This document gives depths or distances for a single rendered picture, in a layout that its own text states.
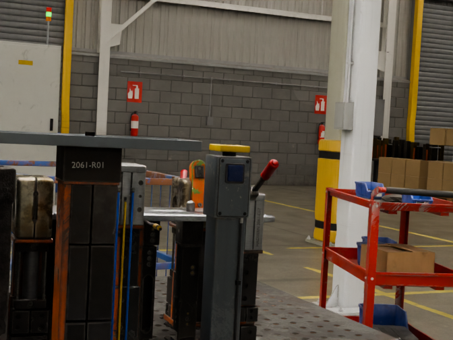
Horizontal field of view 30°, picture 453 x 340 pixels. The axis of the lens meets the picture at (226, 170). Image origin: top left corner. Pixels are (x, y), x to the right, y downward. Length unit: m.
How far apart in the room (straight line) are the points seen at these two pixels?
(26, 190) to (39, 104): 8.23
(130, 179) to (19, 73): 8.19
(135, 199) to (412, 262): 2.37
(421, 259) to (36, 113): 6.62
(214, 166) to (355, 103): 4.13
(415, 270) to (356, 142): 1.91
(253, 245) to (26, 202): 0.46
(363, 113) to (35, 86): 5.05
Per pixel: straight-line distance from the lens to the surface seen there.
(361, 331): 2.18
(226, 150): 1.53
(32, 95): 9.82
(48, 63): 9.87
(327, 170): 8.86
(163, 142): 1.45
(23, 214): 1.61
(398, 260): 3.82
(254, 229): 1.73
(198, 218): 1.81
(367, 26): 5.69
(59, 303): 1.48
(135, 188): 1.64
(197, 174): 2.03
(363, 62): 5.66
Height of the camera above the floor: 1.20
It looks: 3 degrees down
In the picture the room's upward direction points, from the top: 3 degrees clockwise
